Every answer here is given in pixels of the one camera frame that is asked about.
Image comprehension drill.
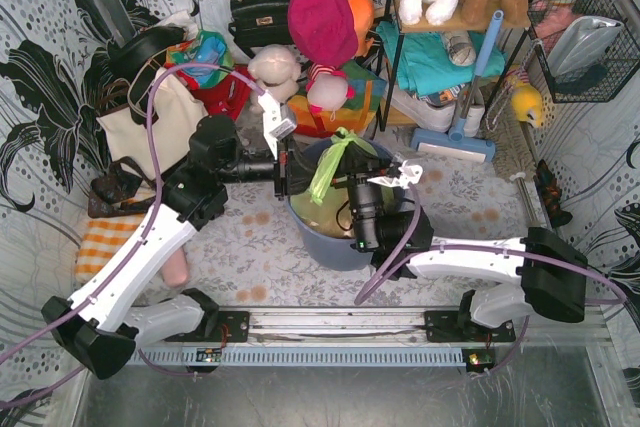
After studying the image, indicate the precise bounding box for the yellow plush duck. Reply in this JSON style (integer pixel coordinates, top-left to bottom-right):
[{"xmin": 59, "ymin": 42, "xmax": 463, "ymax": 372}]
[{"xmin": 506, "ymin": 70, "xmax": 543, "ymax": 128}]

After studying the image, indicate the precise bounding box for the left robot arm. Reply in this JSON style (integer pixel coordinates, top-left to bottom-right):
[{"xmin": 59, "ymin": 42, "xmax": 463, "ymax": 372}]
[{"xmin": 42, "ymin": 115, "xmax": 315, "ymax": 380}]

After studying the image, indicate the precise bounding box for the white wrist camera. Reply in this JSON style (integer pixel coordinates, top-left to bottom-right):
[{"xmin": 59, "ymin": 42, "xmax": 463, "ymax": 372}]
[
  {"xmin": 258, "ymin": 90, "xmax": 297, "ymax": 159},
  {"xmin": 367, "ymin": 161, "xmax": 423, "ymax": 190}
]

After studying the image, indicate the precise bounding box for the teal folded cloth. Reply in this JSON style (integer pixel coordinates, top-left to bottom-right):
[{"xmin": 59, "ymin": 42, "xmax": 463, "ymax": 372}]
[{"xmin": 376, "ymin": 21, "xmax": 506, "ymax": 96}]

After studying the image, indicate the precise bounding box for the red cloth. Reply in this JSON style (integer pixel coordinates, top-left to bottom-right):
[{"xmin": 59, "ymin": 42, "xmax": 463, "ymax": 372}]
[{"xmin": 177, "ymin": 70, "xmax": 252, "ymax": 120}]

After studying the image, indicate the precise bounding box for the magenta cloth bag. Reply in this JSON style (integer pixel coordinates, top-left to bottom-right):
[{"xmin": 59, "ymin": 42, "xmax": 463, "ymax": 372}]
[{"xmin": 287, "ymin": 0, "xmax": 358, "ymax": 67}]

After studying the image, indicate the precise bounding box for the cream canvas tote bag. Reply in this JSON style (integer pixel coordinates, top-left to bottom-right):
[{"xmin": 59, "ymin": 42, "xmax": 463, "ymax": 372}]
[{"xmin": 95, "ymin": 66, "xmax": 213, "ymax": 181}]

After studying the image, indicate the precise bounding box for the orange white checked towel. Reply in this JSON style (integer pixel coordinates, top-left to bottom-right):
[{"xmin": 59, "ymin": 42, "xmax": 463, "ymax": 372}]
[{"xmin": 74, "ymin": 214, "xmax": 144, "ymax": 284}]

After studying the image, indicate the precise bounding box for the orange plush toy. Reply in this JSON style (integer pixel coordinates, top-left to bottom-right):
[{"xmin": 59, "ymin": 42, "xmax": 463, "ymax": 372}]
[{"xmin": 347, "ymin": 0, "xmax": 375, "ymax": 57}]

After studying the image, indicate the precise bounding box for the cream plush lamb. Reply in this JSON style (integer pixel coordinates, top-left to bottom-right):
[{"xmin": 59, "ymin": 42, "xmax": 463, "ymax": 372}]
[{"xmin": 247, "ymin": 44, "xmax": 302, "ymax": 104}]

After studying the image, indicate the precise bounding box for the black wire basket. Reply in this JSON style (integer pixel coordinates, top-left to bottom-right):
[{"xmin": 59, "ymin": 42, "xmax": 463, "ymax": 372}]
[{"xmin": 528, "ymin": 0, "xmax": 639, "ymax": 103}]

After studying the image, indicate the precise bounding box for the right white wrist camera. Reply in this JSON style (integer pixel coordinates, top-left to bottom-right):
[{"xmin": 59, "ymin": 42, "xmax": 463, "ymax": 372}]
[{"xmin": 367, "ymin": 161, "xmax": 423, "ymax": 190}]

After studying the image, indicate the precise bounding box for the blue round trash bin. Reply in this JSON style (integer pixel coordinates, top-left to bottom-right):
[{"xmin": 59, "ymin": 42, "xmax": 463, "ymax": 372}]
[{"xmin": 287, "ymin": 138, "xmax": 403, "ymax": 271}]

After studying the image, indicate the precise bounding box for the brown patterned bag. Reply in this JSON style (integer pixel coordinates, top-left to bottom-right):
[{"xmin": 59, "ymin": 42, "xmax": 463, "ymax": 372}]
[{"xmin": 87, "ymin": 156, "xmax": 161, "ymax": 219}]

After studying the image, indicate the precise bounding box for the colourful printed bag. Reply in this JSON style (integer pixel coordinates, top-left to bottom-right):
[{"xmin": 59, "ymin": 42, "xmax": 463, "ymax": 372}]
[{"xmin": 164, "ymin": 31, "xmax": 234, "ymax": 90}]

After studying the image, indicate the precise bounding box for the rainbow striped cloth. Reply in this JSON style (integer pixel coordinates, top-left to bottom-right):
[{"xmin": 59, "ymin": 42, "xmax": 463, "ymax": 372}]
[{"xmin": 287, "ymin": 60, "xmax": 387, "ymax": 138}]

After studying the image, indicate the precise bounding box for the black orange toy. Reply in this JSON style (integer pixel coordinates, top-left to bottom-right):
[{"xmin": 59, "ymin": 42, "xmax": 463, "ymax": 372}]
[{"xmin": 534, "ymin": 159, "xmax": 573, "ymax": 228}]

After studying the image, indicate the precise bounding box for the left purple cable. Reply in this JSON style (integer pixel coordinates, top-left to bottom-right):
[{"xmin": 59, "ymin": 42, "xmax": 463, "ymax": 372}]
[{"xmin": 0, "ymin": 62, "xmax": 266, "ymax": 411}]

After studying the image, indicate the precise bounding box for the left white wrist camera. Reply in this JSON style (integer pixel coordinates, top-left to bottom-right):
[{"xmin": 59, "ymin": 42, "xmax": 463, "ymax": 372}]
[{"xmin": 258, "ymin": 90, "xmax": 297, "ymax": 159}]

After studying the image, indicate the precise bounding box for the silver foil pouch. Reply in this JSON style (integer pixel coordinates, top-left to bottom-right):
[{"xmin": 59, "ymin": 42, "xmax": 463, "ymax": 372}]
[{"xmin": 547, "ymin": 16, "xmax": 625, "ymax": 77}]

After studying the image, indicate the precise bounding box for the blue floor sweeper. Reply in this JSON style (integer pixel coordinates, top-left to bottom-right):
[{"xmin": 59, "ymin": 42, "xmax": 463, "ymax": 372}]
[{"xmin": 410, "ymin": 9, "xmax": 504, "ymax": 163}]

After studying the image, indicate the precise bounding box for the black round hat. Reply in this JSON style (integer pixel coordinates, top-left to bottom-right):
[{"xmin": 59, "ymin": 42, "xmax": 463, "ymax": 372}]
[{"xmin": 107, "ymin": 26, "xmax": 185, "ymax": 81}]

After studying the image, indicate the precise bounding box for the pink faced plush doll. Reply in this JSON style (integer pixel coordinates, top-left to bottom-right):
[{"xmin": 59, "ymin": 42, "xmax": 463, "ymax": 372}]
[{"xmin": 306, "ymin": 63, "xmax": 355, "ymax": 114}]

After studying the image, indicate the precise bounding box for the grey patterned ball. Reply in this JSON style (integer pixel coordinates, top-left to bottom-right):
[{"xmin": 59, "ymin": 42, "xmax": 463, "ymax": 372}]
[{"xmin": 441, "ymin": 30, "xmax": 476, "ymax": 67}]

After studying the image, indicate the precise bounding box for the white sneaker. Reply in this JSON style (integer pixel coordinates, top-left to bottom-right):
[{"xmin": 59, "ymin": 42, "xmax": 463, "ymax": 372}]
[{"xmin": 391, "ymin": 90, "xmax": 485, "ymax": 137}]

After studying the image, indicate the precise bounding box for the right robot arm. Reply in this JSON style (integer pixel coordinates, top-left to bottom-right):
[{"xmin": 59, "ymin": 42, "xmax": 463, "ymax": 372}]
[{"xmin": 331, "ymin": 139, "xmax": 587, "ymax": 337}]

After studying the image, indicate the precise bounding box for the green trash bag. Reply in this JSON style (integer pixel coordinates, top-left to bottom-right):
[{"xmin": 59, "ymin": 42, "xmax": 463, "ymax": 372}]
[{"xmin": 290, "ymin": 127, "xmax": 378, "ymax": 239}]

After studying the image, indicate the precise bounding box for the black leather handbag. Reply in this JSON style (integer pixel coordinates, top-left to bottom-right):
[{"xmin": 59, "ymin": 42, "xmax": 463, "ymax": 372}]
[{"xmin": 228, "ymin": 0, "xmax": 294, "ymax": 58}]

